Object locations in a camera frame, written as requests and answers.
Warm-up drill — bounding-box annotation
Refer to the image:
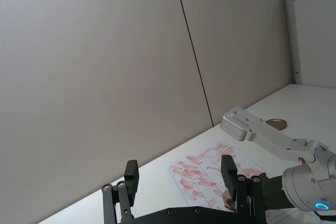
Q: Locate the paper sheet with red marks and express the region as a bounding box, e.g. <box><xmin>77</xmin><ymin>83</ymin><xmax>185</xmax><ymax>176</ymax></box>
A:
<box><xmin>167</xmin><ymin>142</ymin><xmax>302</xmax><ymax>219</ymax></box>

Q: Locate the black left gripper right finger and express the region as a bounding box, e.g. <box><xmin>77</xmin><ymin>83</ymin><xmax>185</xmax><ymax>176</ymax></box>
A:
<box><xmin>221</xmin><ymin>155</ymin><xmax>265</xmax><ymax>216</ymax></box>

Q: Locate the round gold disc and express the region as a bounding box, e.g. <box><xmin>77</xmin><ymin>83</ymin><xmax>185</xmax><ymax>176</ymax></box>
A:
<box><xmin>265</xmin><ymin>118</ymin><xmax>288</xmax><ymax>132</ymax></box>

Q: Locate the small wooden block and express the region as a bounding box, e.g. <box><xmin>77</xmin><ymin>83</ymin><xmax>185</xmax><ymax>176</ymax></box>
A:
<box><xmin>222</xmin><ymin>188</ymin><xmax>233</xmax><ymax>208</ymax></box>

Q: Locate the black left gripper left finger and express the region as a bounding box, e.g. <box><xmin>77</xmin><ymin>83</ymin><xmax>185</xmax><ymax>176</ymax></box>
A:
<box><xmin>101</xmin><ymin>159</ymin><xmax>139</xmax><ymax>224</ymax></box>

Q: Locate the white panel with grey frame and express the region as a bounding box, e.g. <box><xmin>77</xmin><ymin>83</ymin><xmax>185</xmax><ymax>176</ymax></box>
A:
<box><xmin>284</xmin><ymin>0</ymin><xmax>336</xmax><ymax>89</ymax></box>

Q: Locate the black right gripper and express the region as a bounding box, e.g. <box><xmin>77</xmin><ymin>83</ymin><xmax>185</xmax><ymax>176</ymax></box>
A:
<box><xmin>263</xmin><ymin>175</ymin><xmax>296</xmax><ymax>214</ymax></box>

